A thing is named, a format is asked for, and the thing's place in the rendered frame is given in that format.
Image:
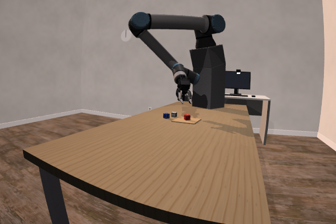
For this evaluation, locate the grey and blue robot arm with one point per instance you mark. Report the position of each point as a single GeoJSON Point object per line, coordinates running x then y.
{"type": "Point", "coordinates": [204, 27]}

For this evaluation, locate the red die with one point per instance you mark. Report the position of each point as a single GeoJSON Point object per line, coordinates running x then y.
{"type": "Point", "coordinates": [187, 117]}

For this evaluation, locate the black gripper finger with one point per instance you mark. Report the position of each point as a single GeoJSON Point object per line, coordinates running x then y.
{"type": "Point", "coordinates": [189, 95]}
{"type": "Point", "coordinates": [178, 94]}

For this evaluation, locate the blue die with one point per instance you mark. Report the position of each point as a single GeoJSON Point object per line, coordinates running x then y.
{"type": "Point", "coordinates": [166, 115]}

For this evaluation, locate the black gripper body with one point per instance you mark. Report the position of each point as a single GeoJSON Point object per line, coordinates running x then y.
{"type": "Point", "coordinates": [183, 83]}

